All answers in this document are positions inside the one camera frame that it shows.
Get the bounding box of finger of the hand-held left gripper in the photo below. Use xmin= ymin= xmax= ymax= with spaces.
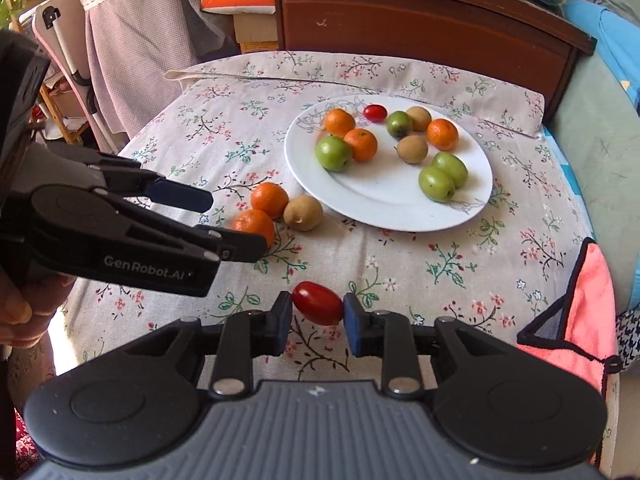
xmin=95 ymin=190 xmax=269 ymax=264
xmin=46 ymin=140 xmax=215 ymax=214

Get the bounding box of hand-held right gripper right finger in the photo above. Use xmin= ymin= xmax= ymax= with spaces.
xmin=342 ymin=292 xmax=506 ymax=396

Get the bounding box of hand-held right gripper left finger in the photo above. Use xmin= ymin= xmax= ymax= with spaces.
xmin=125 ymin=291 xmax=294 ymax=397

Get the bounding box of orange tangerine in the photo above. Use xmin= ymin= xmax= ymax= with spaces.
xmin=426 ymin=118 xmax=459 ymax=151
xmin=324 ymin=108 xmax=357 ymax=137
xmin=344 ymin=128 xmax=379 ymax=163
xmin=230 ymin=209 xmax=277 ymax=248
xmin=250 ymin=182 xmax=290 ymax=219

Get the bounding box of green jujube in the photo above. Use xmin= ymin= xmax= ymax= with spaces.
xmin=386 ymin=110 xmax=413 ymax=141
xmin=315 ymin=135 xmax=353 ymax=172
xmin=418 ymin=166 xmax=457 ymax=204
xmin=431 ymin=151 xmax=469 ymax=188

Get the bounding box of white floral plate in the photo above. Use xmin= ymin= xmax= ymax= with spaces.
xmin=284 ymin=94 xmax=494 ymax=233

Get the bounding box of brown kiwi fruit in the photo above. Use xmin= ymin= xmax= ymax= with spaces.
xmin=283 ymin=195 xmax=323 ymax=232
xmin=395 ymin=134 xmax=430 ymax=165
xmin=406 ymin=105 xmax=433 ymax=132

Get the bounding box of person's left hand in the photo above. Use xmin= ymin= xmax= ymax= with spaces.
xmin=0 ymin=262 xmax=76 ymax=347

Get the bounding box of wooden rack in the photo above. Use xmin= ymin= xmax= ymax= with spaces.
xmin=10 ymin=15 xmax=91 ymax=147

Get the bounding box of lilac checkered cloth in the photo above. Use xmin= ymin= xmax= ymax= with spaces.
xmin=85 ymin=0 xmax=238 ymax=143

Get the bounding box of brown cardboard box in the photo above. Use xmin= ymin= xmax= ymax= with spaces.
xmin=232 ymin=10 xmax=278 ymax=55

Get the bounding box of pink towel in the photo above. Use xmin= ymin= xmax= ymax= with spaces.
xmin=516 ymin=237 xmax=621 ymax=378

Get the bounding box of black and white houndstooth cloth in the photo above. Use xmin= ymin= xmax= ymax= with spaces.
xmin=615 ymin=310 xmax=640 ymax=376

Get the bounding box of dark wooden headboard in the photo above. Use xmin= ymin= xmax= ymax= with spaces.
xmin=254 ymin=0 xmax=598 ymax=126

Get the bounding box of green cushion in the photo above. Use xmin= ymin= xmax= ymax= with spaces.
xmin=547 ymin=50 xmax=640 ymax=316

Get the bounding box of pink and white frame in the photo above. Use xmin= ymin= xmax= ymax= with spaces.
xmin=32 ymin=5 xmax=101 ymax=136

